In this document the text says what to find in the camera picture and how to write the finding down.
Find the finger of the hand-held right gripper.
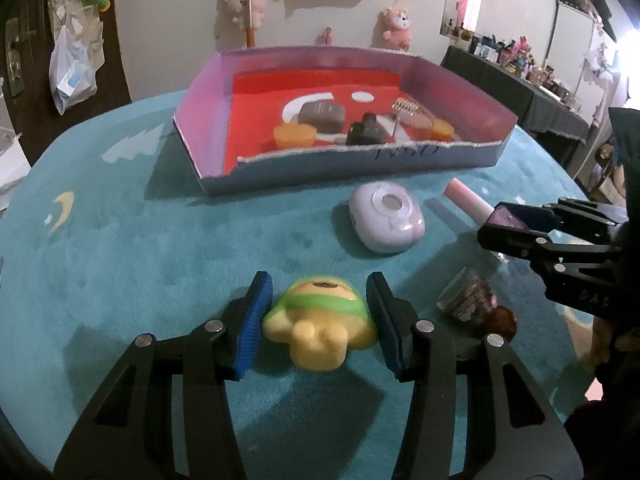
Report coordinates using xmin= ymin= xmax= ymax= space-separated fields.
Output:
xmin=476 ymin=222 xmax=618 ymax=266
xmin=492 ymin=197 xmax=628 ymax=233

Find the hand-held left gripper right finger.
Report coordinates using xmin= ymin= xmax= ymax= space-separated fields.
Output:
xmin=366 ymin=271 xmax=581 ymax=480

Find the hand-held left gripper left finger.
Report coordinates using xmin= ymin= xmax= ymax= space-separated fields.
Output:
xmin=52 ymin=271 xmax=274 ymax=480

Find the purple nail polish bottle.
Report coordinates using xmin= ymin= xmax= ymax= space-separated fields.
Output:
xmin=444 ymin=178 xmax=538 ymax=233

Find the yellow green toy figure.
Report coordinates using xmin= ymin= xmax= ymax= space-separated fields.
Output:
xmin=261 ymin=275 xmax=378 ymax=373

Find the white hair brush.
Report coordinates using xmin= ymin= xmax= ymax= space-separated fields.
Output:
xmin=390 ymin=98 xmax=435 ymax=136

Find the pink cardboard box red inside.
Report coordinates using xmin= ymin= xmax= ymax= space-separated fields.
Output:
xmin=172 ymin=45 xmax=519 ymax=197

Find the grey earbuds case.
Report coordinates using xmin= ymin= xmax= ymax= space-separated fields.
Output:
xmin=298 ymin=100 xmax=347 ymax=134

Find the glitter bottle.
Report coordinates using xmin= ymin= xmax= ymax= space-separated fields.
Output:
xmin=436 ymin=255 xmax=501 ymax=322

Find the red brown ball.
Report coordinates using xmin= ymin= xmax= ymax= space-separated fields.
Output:
xmin=487 ymin=305 xmax=518 ymax=343

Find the lavender round case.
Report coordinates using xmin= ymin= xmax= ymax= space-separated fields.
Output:
xmin=348 ymin=181 xmax=427 ymax=254

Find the teal printed blanket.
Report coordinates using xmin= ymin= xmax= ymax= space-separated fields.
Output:
xmin=0 ymin=92 xmax=616 ymax=480

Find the table with dark cloth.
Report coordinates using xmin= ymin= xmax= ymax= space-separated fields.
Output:
xmin=440 ymin=46 xmax=593 ymax=171

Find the dark cloth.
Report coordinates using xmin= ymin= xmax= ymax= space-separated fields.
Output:
xmin=565 ymin=355 xmax=640 ymax=480

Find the row of bottles and figures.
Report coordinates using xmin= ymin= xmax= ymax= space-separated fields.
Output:
xmin=447 ymin=17 xmax=586 ymax=111

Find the brown door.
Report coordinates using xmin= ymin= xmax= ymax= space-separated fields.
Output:
xmin=0 ymin=0 xmax=133 ymax=126

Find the clear plastic bag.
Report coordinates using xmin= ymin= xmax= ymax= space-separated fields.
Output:
xmin=48 ymin=30 xmax=98 ymax=116

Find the pale pink plush toy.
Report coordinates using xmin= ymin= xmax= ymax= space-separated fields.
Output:
xmin=218 ymin=0 xmax=271 ymax=28

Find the orange handled stick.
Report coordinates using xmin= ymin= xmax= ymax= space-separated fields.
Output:
xmin=242 ymin=0 xmax=258 ymax=50

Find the metal door handle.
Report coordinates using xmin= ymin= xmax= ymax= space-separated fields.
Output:
xmin=5 ymin=17 xmax=26 ymax=96

